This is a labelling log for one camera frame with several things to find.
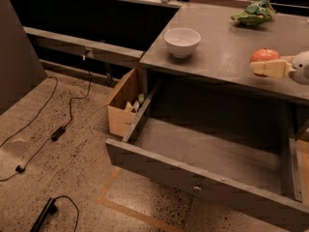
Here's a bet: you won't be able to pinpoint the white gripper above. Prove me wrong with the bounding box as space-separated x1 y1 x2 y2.
249 51 309 85

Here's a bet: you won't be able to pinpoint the red apple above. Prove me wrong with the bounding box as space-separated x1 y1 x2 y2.
249 48 281 62

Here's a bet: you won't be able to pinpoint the grey open top drawer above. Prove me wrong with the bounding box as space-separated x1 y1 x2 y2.
106 78 309 232

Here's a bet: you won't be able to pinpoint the round metal drawer knob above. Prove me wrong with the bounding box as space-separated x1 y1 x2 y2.
193 186 202 193

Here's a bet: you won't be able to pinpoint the green chip bag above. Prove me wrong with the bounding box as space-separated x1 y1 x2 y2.
231 0 275 26

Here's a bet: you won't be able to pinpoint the grey counter cabinet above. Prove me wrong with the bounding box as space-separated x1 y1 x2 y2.
141 3 309 136

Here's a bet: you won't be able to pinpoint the white ceramic bowl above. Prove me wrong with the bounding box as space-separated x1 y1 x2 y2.
163 28 201 58

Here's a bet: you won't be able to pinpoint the items inside cardboard box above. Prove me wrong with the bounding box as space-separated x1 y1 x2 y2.
125 94 145 113

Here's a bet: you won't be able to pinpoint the cardboard box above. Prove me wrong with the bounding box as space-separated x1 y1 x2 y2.
107 68 145 137

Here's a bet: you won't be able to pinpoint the black power adapter brick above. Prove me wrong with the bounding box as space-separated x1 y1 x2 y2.
51 126 66 141

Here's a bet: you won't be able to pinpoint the black power strip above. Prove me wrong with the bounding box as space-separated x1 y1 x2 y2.
30 198 57 232

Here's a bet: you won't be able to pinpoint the grey metal rail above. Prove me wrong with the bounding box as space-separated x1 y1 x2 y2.
23 27 144 69

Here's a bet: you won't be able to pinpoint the black cable on floor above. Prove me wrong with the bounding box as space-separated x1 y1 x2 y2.
0 50 95 183

